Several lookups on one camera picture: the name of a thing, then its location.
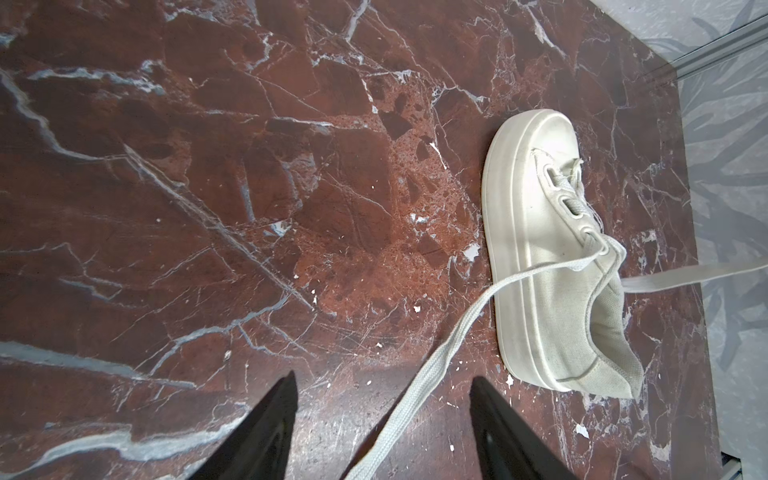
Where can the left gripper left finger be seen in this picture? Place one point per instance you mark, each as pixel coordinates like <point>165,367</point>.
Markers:
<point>259,447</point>

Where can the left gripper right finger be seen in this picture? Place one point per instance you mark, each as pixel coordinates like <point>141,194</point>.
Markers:
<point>507,447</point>

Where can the white shoelace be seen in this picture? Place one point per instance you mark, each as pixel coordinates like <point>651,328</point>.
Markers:
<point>436,366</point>

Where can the cream white sneaker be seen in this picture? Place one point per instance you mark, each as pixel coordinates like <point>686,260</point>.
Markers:
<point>560,302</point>

